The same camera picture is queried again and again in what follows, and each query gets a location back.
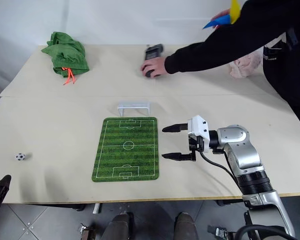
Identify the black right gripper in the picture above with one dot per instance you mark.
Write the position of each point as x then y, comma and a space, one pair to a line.
198, 143

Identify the black handheld device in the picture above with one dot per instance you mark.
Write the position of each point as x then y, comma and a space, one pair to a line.
153, 51

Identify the blue piece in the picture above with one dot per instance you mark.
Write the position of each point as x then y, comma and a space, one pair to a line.
218, 22

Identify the yellow piece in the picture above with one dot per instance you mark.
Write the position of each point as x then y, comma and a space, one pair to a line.
235, 10

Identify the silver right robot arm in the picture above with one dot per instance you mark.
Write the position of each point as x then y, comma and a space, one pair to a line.
242, 150

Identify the miniature soccer ball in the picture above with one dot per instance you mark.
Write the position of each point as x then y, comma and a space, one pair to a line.
20, 156

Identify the green soccer field mat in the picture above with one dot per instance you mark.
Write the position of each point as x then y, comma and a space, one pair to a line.
128, 160

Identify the person's bare hand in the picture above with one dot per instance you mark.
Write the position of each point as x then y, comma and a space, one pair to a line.
222, 13
153, 66

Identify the silver miniature goal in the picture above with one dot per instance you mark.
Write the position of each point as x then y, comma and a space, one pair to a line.
133, 104

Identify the dark rounded shape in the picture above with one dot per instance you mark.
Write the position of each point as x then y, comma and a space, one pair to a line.
186, 226
120, 226

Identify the metal clamp fitting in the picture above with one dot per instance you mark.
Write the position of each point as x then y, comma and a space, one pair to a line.
86, 231
221, 232

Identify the person's black sleeved arm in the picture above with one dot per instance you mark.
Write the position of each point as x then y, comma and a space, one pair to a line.
215, 52

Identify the pale pink crumpled cloth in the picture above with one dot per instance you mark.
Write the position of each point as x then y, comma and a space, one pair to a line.
245, 66

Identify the person's black clothed torso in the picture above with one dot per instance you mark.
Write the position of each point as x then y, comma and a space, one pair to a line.
290, 82

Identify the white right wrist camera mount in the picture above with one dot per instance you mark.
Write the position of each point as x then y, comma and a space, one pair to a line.
198, 127

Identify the metal table leg bracket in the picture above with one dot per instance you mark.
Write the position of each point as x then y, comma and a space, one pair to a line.
97, 208

